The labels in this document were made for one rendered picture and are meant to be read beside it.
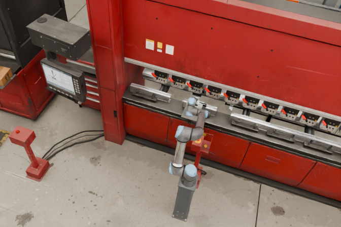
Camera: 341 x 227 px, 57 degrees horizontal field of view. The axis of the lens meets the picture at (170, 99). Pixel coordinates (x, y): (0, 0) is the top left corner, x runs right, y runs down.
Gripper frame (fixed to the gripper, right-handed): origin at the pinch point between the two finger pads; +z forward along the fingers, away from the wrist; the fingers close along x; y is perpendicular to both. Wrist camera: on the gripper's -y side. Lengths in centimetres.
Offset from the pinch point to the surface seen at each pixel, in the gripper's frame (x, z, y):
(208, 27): 0, -71, 68
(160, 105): 37.9, 12.8, -11.2
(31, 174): 167, 12, -137
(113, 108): 91, 13, -31
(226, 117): -38.3, 19.7, -3.1
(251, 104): -59, -11, 17
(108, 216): 59, 9, -151
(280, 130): -98, 11, 0
